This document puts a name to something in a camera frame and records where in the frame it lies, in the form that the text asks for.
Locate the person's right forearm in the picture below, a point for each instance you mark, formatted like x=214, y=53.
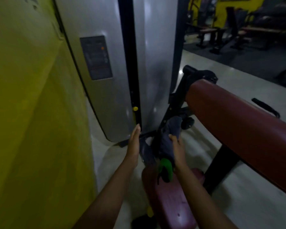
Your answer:
x=200, y=202

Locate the dark grey green cloth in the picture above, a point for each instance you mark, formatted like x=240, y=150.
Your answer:
x=168, y=143

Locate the maroon flat weight bench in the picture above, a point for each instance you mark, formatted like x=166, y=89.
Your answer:
x=206, y=30

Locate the yellow weight selector pin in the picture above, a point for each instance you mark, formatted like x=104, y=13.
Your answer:
x=135, y=108

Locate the person's left forearm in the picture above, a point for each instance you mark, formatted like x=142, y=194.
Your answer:
x=104, y=200

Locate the black yellow adjustment knob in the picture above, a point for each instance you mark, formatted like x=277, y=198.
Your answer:
x=149, y=212

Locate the black incline weight bench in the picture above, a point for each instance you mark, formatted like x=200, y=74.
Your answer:
x=231, y=23

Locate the person's left hand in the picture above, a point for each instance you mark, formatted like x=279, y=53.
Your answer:
x=133, y=147

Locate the person's right hand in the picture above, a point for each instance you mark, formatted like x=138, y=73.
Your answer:
x=178, y=155

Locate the black squat rack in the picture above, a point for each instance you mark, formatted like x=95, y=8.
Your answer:
x=197, y=9

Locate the silver weight stack tower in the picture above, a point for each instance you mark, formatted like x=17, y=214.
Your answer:
x=155, y=57

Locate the black dumbbell rack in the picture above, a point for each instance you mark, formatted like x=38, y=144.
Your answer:
x=269, y=23

